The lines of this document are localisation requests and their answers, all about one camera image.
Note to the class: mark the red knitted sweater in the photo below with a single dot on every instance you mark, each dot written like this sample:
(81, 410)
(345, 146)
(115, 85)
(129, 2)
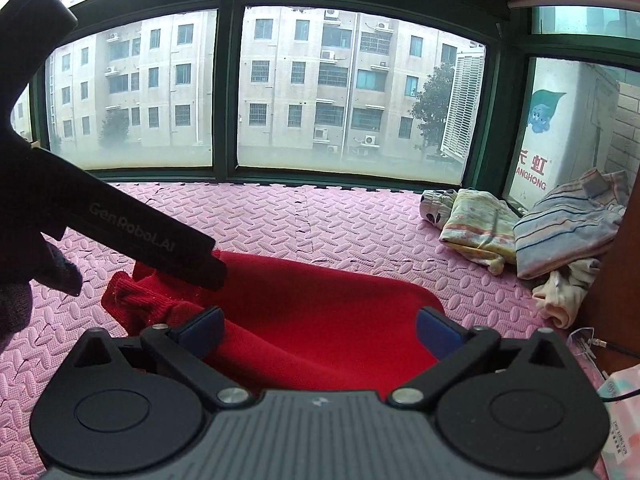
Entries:
(288, 324)

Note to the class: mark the striped folded shirt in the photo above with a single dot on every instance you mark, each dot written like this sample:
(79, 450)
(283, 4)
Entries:
(576, 220)

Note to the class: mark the pastel striped folded cloth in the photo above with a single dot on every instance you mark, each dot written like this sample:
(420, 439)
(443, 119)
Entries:
(480, 228)

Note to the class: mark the tissue pack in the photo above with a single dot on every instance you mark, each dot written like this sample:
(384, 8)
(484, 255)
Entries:
(620, 454)

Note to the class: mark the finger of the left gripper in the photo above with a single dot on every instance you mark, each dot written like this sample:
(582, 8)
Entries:
(205, 271)

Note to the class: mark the pink foam floor mat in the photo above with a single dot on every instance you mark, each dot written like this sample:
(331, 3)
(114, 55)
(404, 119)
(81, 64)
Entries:
(378, 233)

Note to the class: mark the green window frame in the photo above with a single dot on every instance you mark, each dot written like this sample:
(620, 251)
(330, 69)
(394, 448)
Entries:
(432, 92)

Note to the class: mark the cream crumpled garment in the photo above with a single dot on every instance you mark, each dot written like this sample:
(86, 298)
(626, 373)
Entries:
(559, 298)

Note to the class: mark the grey gloved left hand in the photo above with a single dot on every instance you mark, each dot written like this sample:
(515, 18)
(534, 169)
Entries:
(26, 256)

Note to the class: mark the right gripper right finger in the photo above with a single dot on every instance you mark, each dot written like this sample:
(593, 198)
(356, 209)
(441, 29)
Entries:
(459, 352)

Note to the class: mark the brown wooden cabinet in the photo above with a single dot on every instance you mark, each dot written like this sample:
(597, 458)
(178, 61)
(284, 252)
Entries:
(611, 306)

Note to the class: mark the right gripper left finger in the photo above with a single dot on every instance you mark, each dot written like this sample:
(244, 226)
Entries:
(179, 352)

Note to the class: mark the white spotted cloth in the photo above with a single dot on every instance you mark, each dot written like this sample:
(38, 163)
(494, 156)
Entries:
(436, 206)

